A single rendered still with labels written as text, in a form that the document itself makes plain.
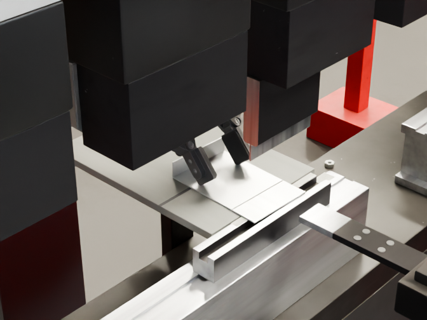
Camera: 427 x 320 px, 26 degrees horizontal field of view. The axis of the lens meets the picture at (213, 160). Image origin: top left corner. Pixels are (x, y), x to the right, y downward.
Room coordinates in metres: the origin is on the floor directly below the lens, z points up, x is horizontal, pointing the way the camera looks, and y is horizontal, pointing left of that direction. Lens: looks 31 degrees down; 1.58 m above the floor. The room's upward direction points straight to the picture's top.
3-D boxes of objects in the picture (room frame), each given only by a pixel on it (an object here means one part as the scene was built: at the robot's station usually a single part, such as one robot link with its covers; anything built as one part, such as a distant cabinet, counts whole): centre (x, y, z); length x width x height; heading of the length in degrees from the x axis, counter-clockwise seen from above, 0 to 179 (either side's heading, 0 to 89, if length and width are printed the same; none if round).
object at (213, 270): (0.83, -0.06, 0.98); 0.20 x 0.03 x 0.03; 137
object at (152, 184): (0.95, 0.04, 1.00); 0.26 x 0.18 x 0.01; 47
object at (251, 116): (0.85, -0.07, 1.13); 0.10 x 0.02 x 0.10; 137
